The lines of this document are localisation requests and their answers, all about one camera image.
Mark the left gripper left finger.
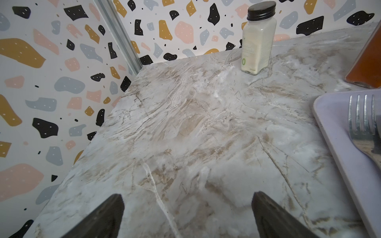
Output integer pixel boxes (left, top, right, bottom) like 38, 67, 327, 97
63, 194, 125, 238

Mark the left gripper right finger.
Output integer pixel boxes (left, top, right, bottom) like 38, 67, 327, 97
251, 191, 318, 238

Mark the lavender plastic tray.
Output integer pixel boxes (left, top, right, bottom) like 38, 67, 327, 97
313, 89, 381, 238

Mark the green handle fork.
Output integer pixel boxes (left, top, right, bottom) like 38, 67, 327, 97
348, 94, 381, 168

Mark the orange spice bottle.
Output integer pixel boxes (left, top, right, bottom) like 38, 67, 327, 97
345, 22, 381, 89

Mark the white spice bottle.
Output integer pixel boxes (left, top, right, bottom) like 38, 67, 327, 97
241, 1, 277, 75

